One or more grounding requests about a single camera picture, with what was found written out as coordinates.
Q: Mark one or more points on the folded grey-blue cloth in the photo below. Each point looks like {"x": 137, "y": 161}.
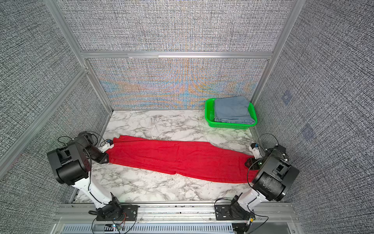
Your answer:
{"x": 232, "y": 110}

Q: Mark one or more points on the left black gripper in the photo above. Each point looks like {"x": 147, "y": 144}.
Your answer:
{"x": 101, "y": 160}

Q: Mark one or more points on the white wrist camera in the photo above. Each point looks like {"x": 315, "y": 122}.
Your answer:
{"x": 107, "y": 144}
{"x": 254, "y": 148}

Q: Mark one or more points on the aluminium front rail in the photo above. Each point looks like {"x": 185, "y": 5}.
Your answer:
{"x": 178, "y": 212}

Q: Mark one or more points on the aluminium cage frame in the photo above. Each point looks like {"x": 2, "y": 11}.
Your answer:
{"x": 66, "y": 66}

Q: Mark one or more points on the white slotted cable duct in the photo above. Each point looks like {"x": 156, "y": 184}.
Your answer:
{"x": 149, "y": 228}

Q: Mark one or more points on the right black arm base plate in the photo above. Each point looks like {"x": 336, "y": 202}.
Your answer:
{"x": 223, "y": 212}

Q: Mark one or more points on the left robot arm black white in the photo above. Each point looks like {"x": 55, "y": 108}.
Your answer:
{"x": 72, "y": 165}

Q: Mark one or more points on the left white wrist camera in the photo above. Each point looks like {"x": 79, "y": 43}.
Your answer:
{"x": 107, "y": 144}

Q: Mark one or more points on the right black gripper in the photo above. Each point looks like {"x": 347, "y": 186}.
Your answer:
{"x": 252, "y": 165}

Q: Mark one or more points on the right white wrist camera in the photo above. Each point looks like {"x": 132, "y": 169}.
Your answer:
{"x": 254, "y": 148}

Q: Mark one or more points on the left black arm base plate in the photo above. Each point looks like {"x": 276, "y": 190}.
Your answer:
{"x": 125, "y": 212}

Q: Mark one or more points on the green plastic basket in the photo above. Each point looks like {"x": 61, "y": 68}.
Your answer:
{"x": 210, "y": 116}

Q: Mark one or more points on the red long pants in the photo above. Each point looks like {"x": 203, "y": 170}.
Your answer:
{"x": 199, "y": 160}

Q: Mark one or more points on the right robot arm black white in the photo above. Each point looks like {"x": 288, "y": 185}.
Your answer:
{"x": 271, "y": 183}

